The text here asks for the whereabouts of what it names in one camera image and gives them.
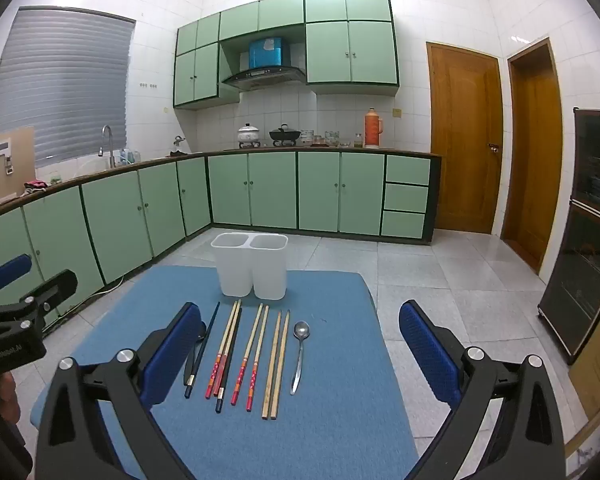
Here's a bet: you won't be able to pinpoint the flat cardboard box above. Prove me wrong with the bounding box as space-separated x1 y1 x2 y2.
0 126 36 213

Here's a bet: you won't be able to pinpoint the green wall cabinets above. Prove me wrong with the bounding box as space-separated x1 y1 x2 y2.
172 0 400 110

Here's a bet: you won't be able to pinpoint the blue hood chimney cover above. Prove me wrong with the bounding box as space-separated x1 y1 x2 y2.
249 36 284 69

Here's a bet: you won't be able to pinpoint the green base cabinets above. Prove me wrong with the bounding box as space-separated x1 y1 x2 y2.
0 149 442 331

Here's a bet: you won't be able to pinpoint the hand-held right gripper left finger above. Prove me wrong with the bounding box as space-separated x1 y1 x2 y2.
34 301 203 480

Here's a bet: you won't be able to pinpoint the black range hood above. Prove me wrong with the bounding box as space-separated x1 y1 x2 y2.
221 66 307 92

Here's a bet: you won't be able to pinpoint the plain wooden door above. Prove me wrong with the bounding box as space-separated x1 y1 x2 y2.
501 37 565 275

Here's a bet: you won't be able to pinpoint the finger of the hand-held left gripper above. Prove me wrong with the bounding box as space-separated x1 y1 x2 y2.
22 269 79 313
0 254 33 307

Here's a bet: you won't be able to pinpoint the grey window blind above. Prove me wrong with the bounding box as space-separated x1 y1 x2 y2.
0 6 137 170

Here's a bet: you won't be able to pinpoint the black glass-front cabinet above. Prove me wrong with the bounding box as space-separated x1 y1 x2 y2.
537 107 600 365

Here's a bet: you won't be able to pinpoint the black wok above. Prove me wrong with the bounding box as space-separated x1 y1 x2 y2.
269 124 302 147

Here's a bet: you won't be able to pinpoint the metal kitchen faucet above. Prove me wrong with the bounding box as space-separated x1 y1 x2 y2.
98 125 117 168

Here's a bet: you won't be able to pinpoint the black chopstick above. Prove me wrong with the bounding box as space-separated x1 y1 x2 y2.
215 308 244 413
184 301 221 400

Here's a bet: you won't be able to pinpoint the blue table mat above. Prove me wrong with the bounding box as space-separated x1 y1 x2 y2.
30 266 420 480

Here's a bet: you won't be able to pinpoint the person's left hand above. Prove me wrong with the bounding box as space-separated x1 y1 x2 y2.
0 371 22 425

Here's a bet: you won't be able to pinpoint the green cabinet drawer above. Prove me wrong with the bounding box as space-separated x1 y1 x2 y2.
381 211 426 239
384 185 429 213
386 155 431 186

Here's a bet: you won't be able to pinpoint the orange thermos flask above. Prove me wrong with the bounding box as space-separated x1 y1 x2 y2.
364 107 384 149

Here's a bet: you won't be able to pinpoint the white double utensil holder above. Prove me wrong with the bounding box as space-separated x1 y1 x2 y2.
210 232 289 301

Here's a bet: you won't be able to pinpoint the wooden door with handle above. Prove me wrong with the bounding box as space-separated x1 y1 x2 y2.
426 41 505 235

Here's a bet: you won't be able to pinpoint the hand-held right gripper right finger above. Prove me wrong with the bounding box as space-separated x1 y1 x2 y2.
398 300 567 480

